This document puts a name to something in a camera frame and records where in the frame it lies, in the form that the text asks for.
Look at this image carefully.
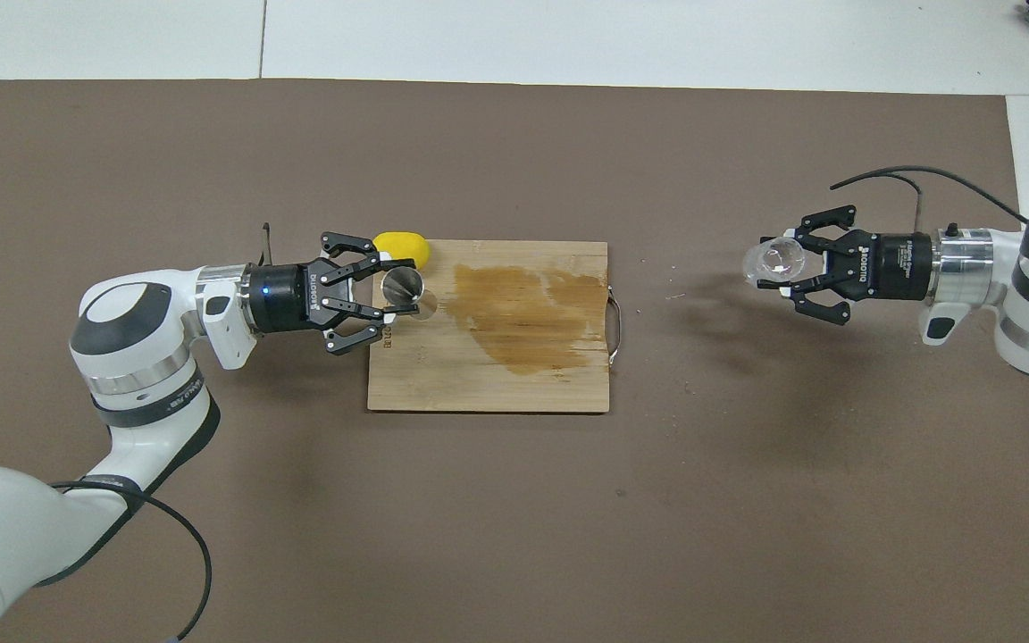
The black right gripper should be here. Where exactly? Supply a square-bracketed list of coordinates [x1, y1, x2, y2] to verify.
[756, 205, 935, 326]

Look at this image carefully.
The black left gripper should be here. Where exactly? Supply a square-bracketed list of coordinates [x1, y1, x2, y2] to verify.
[249, 231, 423, 357]

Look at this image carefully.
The steel cocktail jigger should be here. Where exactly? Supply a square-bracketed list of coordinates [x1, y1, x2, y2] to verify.
[379, 265, 438, 321]

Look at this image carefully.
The clear glass cup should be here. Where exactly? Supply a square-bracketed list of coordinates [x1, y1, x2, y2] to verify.
[740, 237, 806, 288]

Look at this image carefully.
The yellow lemon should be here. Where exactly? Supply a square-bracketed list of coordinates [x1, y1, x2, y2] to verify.
[373, 231, 431, 271]

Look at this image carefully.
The stained wooden cutting board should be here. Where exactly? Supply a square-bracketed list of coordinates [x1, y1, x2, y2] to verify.
[367, 239, 624, 413]

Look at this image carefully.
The brown table mat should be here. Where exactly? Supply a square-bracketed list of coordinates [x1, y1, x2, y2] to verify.
[0, 79, 1029, 643]

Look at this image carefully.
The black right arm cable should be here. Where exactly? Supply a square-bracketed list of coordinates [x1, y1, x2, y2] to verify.
[830, 165, 1029, 235]

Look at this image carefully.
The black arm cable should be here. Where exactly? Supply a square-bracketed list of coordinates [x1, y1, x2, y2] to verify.
[830, 165, 1029, 235]
[50, 223, 274, 643]

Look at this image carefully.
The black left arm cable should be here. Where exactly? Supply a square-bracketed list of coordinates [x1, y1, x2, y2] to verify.
[50, 223, 274, 643]

